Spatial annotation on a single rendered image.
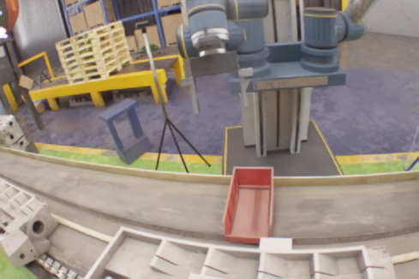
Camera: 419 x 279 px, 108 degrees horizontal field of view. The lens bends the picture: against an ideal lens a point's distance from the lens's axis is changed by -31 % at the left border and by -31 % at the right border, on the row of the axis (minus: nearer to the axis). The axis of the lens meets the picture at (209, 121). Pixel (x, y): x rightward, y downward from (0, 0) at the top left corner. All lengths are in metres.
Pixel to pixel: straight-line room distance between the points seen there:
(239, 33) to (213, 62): 0.59
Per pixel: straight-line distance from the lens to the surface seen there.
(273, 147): 2.01
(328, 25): 1.29
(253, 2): 0.80
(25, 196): 1.56
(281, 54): 1.47
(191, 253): 0.84
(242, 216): 1.07
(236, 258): 0.80
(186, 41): 1.17
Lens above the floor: 1.64
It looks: 31 degrees down
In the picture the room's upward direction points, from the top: 10 degrees counter-clockwise
